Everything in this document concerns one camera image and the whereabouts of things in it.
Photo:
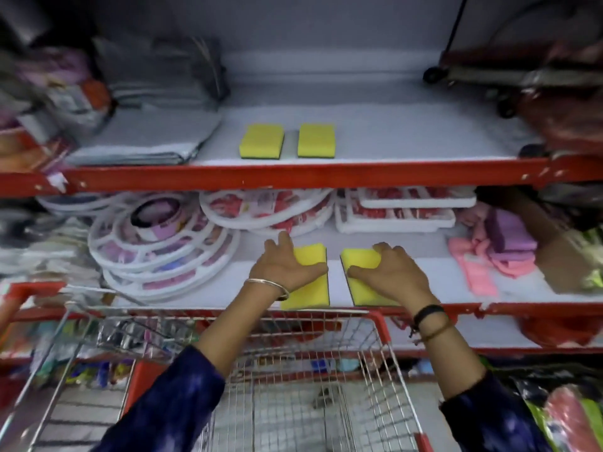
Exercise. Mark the person's left hand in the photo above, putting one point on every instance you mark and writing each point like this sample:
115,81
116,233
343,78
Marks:
278,263

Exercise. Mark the person's right hand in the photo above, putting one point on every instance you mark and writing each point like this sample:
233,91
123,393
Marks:
400,275

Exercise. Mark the yellow sponge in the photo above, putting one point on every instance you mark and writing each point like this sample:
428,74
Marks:
370,294
259,141
311,296
315,141

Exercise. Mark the red and white shelf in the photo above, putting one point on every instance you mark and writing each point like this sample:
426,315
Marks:
377,131

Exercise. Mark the person's left forearm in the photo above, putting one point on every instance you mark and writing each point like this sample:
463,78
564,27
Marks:
188,395

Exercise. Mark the person's right forearm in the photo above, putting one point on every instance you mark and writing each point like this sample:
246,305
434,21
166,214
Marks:
471,395

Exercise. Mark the black wristband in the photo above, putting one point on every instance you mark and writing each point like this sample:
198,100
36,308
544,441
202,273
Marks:
428,313

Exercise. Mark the rectangular white clip hanger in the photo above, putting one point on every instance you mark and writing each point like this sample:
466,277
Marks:
377,225

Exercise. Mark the pink cloth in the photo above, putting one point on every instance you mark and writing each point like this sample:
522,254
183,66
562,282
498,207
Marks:
476,273

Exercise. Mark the purple cloth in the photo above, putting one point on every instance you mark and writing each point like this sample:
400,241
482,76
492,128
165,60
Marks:
509,232

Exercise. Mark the purple black tape roll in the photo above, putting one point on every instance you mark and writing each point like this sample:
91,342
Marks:
155,216

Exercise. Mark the stack of round clip hangers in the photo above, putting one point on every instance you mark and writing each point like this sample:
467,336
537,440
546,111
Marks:
118,265

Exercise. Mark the red plastic item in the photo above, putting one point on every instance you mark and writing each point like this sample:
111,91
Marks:
560,331

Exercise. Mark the black bag with green pack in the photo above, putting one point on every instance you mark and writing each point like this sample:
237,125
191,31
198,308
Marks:
565,409

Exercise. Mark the row of colourful packets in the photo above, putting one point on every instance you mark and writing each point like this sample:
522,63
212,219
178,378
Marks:
85,371

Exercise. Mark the stack of gray folded cloths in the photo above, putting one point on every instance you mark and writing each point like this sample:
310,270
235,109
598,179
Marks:
155,75

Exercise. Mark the red lattice plastic trolley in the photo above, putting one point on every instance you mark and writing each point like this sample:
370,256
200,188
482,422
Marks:
560,117

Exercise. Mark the steel folding hand trolley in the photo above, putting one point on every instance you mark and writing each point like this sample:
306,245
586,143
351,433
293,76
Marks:
518,77

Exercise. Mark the pile of clear plastic bags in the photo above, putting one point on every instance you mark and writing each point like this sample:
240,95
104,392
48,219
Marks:
42,244

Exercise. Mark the red folding hand trolley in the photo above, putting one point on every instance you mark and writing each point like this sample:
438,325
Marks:
509,56

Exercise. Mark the orange label tape roll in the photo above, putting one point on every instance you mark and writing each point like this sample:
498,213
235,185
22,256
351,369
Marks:
80,108

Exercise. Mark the purple label tape roll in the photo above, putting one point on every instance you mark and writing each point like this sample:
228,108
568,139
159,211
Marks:
56,68

